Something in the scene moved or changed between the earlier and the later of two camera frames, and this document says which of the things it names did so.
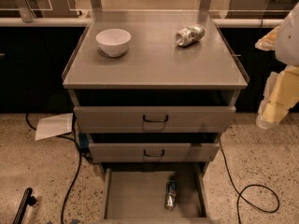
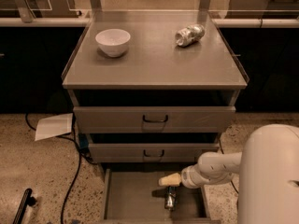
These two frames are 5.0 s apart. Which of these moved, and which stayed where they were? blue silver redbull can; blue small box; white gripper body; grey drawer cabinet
Moved: white gripper body
Stayed: blue silver redbull can; blue small box; grey drawer cabinet
